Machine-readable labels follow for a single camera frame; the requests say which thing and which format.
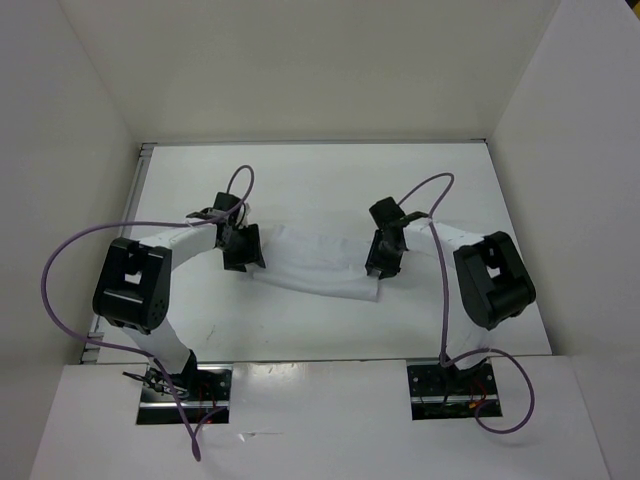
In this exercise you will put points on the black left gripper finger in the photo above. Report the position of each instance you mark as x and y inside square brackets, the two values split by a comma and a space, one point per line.
[234, 260]
[253, 250]

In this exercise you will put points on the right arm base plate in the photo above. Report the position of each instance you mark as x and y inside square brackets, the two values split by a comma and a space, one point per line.
[438, 393]

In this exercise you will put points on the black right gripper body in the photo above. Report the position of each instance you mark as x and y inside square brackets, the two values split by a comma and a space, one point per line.
[387, 246]

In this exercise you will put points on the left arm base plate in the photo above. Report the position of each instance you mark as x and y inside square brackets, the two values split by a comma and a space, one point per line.
[206, 403]

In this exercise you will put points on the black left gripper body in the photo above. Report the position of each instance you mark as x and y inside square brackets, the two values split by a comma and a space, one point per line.
[233, 240]

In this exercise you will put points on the white skirt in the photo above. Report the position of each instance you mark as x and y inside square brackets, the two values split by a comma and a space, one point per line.
[317, 264]

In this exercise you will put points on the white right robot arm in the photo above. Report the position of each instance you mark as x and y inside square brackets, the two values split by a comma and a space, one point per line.
[493, 283]

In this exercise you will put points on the aluminium table frame rail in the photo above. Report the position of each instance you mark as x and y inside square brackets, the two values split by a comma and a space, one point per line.
[113, 291]

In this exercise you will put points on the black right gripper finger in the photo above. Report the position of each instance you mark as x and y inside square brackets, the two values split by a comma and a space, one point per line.
[392, 262]
[373, 264]

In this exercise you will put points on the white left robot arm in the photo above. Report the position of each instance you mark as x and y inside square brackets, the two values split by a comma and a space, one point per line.
[163, 253]

